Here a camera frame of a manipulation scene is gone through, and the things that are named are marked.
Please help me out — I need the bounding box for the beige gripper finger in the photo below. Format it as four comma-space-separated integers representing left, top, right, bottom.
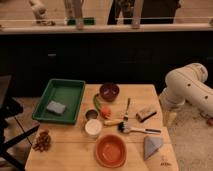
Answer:
164, 111, 177, 126

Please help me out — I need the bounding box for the silver fork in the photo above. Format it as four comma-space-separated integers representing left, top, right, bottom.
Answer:
123, 98, 131, 121

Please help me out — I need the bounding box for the purple bowl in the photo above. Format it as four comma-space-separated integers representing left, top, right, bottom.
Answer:
99, 83, 120, 102

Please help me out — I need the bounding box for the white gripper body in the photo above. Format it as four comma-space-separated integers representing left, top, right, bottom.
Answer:
159, 91, 182, 111

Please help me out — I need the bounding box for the green box on counter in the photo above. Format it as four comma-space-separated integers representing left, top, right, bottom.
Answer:
67, 17, 95, 25

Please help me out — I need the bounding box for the grey sponge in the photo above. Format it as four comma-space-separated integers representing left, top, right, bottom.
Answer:
46, 101, 66, 114

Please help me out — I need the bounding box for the white round cup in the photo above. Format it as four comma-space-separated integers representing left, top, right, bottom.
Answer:
85, 119, 102, 137

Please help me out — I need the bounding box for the toy carrot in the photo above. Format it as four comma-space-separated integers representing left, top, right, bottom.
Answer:
100, 106, 111, 119

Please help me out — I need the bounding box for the grey triangular cloth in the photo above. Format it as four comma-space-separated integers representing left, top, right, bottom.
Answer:
144, 136, 164, 160

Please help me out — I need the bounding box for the yellow toy banana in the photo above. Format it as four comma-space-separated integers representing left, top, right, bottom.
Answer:
103, 119, 122, 126

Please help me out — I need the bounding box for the green plastic tray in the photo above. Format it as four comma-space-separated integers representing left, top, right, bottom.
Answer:
32, 79, 85, 124

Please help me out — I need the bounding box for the black dish brush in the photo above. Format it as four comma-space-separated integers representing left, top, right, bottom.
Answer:
118, 122, 161, 134

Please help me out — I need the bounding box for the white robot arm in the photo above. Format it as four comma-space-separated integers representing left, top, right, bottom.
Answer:
159, 63, 213, 126

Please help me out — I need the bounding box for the green toy pepper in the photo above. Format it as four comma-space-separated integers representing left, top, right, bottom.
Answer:
93, 94, 101, 112

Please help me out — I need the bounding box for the small metal cup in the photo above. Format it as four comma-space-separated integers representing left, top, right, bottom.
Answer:
85, 109, 98, 120

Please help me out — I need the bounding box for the wooden board eraser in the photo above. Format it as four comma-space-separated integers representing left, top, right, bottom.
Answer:
136, 107, 157, 122

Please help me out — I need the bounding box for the orange bowl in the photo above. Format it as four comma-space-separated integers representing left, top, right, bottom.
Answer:
94, 134, 127, 168

